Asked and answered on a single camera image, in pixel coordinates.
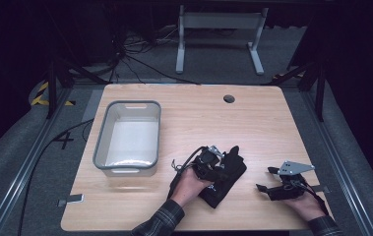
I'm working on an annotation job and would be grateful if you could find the aluminium floor rail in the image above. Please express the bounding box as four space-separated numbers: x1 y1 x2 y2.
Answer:
300 91 373 236
0 88 74 236

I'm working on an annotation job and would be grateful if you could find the grey tape strip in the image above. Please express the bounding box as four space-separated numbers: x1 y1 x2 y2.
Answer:
57 193 86 207
311 185 332 194

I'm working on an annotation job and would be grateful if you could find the white metal desk frame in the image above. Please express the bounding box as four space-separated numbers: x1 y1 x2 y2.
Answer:
175 4 270 76

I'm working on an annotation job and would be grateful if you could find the black floor cable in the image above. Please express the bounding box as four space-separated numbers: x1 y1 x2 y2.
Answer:
16 118 95 236

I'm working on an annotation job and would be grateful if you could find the right hand-held gripper cable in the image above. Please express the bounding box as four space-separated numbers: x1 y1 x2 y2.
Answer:
296 178 330 216

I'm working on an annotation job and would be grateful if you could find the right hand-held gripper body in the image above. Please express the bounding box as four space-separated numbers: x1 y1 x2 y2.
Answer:
266 159 316 202

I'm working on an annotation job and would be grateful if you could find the bundle of floor cables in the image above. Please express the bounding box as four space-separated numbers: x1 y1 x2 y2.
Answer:
106 24 203 87

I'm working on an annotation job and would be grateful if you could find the black glove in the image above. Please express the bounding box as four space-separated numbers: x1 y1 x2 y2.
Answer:
198 145 248 209

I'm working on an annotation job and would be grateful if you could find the black metal stand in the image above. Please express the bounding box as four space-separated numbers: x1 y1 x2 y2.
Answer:
45 55 109 120
266 48 327 123

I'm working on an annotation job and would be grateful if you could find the white bin with grey rim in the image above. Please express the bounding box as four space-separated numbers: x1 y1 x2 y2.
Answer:
92 99 162 178

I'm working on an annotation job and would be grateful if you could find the person's left hand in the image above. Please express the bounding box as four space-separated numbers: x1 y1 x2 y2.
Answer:
170 166 214 208

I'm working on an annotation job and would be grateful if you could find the hand-held gripper cable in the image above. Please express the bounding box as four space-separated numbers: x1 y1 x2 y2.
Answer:
296 178 330 216
168 146 208 200

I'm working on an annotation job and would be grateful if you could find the left hand-held gripper cable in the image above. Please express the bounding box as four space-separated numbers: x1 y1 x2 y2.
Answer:
168 146 208 200

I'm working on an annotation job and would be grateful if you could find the yellow and black floor tape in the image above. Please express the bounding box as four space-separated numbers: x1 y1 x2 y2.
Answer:
31 81 77 107

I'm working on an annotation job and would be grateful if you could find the person's right hand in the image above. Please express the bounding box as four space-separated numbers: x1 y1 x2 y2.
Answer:
283 191 327 222

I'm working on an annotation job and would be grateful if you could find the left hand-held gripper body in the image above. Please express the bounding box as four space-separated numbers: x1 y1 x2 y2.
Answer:
192 145 228 182

